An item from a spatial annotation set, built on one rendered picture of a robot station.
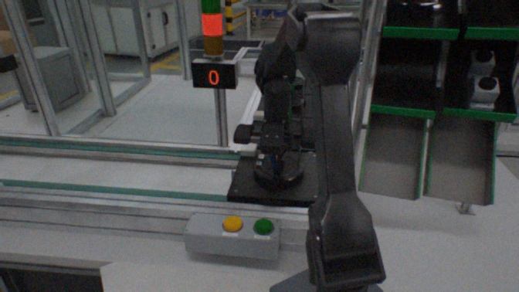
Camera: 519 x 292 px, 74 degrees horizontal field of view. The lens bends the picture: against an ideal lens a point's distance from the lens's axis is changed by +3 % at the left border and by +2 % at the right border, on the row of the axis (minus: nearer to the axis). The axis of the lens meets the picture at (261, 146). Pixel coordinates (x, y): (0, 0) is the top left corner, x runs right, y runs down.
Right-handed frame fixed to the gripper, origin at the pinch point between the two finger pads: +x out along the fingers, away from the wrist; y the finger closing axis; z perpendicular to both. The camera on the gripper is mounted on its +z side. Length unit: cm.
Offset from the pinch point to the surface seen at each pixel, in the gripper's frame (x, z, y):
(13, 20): -24, -24, -76
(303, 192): 11.8, -2.5, 6.8
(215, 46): -19.4, -20.6, -18.2
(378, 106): -12.0, -3.5, 21.4
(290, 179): 9.9, -5.1, 3.3
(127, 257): 22.7, 13.9, -33.8
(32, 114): 23, -59, -115
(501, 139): 23, -63, 82
